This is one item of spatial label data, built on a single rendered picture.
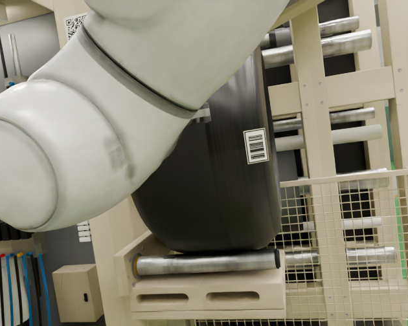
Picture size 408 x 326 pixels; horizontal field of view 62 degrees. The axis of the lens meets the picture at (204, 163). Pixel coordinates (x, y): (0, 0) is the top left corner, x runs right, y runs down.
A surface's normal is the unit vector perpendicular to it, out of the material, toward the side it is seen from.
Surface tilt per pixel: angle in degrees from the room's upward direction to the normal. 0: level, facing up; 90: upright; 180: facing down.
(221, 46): 135
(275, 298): 90
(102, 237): 90
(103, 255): 90
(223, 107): 79
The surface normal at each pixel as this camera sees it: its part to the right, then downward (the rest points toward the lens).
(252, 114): 0.47, -0.11
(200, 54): 0.35, 0.65
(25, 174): -0.06, 0.25
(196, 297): -0.22, 0.10
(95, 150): 0.78, -0.02
